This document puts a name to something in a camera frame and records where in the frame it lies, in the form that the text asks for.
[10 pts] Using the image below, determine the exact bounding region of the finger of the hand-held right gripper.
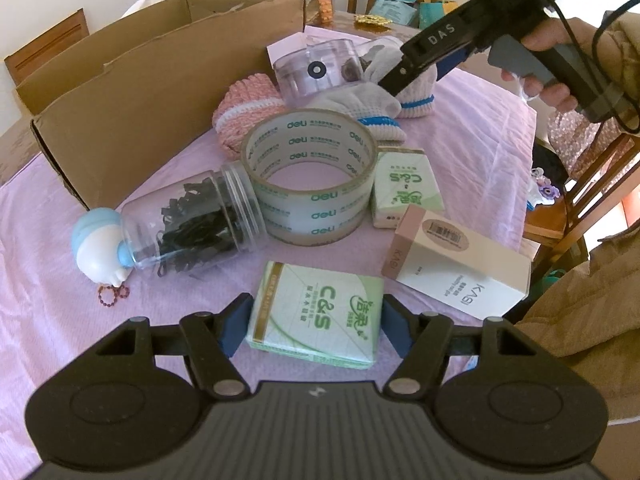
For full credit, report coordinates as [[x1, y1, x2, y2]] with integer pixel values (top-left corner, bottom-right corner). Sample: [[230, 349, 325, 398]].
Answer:
[[376, 55, 428, 97], [435, 42, 474, 81]]

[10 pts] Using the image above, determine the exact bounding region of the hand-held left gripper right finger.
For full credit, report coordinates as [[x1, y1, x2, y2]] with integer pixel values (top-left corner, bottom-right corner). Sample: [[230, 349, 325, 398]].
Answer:
[[382, 294, 547, 402]]

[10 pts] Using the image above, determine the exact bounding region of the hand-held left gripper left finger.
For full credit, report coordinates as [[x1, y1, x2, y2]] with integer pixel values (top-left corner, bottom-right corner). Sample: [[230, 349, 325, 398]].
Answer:
[[92, 292, 254, 402]]

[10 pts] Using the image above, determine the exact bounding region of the green tissue packet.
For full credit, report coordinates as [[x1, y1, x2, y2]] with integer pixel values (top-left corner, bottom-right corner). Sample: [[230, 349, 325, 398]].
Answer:
[[370, 146, 445, 229], [245, 261, 386, 368]]

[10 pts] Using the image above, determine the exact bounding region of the clear round plastic container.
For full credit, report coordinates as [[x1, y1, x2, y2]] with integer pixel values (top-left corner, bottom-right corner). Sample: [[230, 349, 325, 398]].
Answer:
[[272, 37, 368, 108]]

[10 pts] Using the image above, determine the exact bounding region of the pink white carton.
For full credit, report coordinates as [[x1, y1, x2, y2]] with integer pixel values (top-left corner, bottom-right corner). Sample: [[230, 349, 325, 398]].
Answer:
[[381, 204, 532, 322]]

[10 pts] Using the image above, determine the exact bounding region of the clear jar of hair ties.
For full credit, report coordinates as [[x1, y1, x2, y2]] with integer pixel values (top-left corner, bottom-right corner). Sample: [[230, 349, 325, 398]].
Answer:
[[120, 161, 263, 278]]

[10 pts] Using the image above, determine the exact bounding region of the clear tape roll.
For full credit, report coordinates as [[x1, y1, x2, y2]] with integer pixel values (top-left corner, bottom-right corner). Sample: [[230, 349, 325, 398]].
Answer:
[[240, 116, 378, 247]]

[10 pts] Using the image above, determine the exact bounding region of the cardboard box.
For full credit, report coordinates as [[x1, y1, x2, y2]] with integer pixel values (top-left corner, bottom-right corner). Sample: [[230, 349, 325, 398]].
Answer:
[[15, 0, 307, 211]]

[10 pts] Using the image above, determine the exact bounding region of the person's right forearm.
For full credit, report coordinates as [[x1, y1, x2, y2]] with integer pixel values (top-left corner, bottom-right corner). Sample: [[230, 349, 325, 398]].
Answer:
[[592, 10, 640, 136]]

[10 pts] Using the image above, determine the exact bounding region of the person's right hand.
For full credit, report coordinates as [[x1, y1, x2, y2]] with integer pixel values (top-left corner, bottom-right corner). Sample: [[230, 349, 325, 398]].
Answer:
[[501, 16, 607, 113]]

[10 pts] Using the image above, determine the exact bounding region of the teal paper bag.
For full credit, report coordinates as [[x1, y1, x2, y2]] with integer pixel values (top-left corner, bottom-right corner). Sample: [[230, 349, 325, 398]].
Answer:
[[419, 1, 458, 31]]

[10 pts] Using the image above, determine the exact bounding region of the teal packet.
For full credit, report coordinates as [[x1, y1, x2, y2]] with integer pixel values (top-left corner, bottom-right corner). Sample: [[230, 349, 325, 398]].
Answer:
[[370, 0, 421, 26]]

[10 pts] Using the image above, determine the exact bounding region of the pink patterned cloth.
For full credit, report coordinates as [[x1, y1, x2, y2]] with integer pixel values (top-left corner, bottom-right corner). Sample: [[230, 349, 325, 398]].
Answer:
[[547, 109, 640, 182]]

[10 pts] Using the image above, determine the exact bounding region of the purple flower toy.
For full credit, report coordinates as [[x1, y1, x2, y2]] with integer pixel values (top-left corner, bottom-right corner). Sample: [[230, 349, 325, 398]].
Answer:
[[526, 166, 562, 207]]

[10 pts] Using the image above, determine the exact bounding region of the pink tablecloth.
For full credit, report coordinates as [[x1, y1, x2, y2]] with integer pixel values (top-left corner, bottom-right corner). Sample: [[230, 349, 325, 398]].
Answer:
[[0, 24, 541, 441]]

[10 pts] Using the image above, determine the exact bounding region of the blue white toy figure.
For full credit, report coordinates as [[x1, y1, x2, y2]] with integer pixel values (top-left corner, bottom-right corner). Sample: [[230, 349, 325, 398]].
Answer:
[[70, 207, 135, 307]]

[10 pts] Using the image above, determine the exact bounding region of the person's torso in tan jacket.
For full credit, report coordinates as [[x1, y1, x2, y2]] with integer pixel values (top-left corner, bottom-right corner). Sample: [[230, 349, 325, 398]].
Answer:
[[515, 237, 640, 423]]

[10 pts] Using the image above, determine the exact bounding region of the black cable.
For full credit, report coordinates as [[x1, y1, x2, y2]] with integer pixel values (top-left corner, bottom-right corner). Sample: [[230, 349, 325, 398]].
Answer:
[[592, 0, 640, 135]]

